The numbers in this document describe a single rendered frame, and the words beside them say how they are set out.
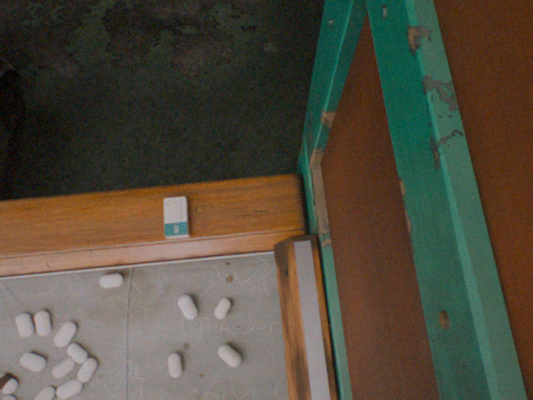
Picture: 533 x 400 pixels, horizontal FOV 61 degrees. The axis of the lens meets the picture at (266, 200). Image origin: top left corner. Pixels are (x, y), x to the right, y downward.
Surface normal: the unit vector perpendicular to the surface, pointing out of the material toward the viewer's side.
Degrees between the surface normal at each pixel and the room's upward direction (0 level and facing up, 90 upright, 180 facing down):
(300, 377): 66
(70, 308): 0
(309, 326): 0
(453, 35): 90
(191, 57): 0
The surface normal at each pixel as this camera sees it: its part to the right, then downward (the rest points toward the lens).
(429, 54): 0.00, -0.28
